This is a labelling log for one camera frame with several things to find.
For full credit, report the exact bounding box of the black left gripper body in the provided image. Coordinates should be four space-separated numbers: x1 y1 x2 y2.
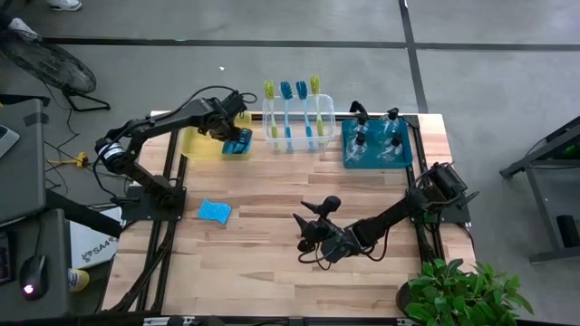
198 92 249 137

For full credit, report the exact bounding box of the person's shoe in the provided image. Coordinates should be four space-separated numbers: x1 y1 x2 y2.
47 0 84 11
6 16 44 42

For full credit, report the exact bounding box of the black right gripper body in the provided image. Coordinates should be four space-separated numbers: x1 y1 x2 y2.
296 220 366 265

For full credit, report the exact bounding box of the black metal cart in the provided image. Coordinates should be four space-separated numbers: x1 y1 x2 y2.
499 115 580 264

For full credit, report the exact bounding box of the dark keyboard desk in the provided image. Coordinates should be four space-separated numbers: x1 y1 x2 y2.
0 207 73 321

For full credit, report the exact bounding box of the green potted plant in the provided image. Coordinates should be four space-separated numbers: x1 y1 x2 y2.
395 257 536 326

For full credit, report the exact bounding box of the black computer mouse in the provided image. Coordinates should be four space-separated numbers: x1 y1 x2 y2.
18 254 50 302

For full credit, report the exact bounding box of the clear plastic bin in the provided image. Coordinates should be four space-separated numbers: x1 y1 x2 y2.
261 93 336 154

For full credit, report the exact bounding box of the black floor fan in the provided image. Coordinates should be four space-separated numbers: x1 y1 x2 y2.
0 30 112 113

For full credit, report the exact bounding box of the blue dish brush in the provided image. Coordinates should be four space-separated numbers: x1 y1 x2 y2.
295 79 315 151
279 80 295 153

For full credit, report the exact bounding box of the black keyboard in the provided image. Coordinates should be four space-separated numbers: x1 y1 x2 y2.
0 233 14 286

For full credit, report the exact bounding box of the silver aluminium extrusion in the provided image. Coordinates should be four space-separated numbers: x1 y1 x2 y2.
142 316 197 326

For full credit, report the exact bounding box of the grey desk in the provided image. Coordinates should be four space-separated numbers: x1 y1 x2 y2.
0 98 52 226

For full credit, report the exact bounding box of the yellow cup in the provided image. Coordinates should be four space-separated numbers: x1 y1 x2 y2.
67 267 91 293

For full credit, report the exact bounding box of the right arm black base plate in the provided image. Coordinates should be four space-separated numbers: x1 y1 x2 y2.
405 187 473 226

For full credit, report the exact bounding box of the clear pump bottle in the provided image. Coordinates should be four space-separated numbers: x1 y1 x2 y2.
345 131 369 168
352 112 371 137
379 107 401 137
378 135 404 164

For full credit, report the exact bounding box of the yellow power plug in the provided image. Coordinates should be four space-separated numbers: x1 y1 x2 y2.
46 152 90 169

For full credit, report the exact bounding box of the teal plastic bin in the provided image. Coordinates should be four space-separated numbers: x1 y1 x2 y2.
340 117 414 169

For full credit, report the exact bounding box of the white cardboard box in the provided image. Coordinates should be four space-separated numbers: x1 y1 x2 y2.
70 206 124 271

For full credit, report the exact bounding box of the light grey flat device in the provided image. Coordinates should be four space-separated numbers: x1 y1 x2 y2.
0 124 21 159

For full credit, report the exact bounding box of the yellow plastic bin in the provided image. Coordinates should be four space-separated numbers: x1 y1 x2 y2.
182 110 254 160

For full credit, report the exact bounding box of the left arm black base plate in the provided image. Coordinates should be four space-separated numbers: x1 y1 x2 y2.
120 185 187 223

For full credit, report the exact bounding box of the black camera mast frame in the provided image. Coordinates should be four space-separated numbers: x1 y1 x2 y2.
44 188 124 240

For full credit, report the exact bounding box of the black table frame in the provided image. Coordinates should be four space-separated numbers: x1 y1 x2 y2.
101 101 448 318

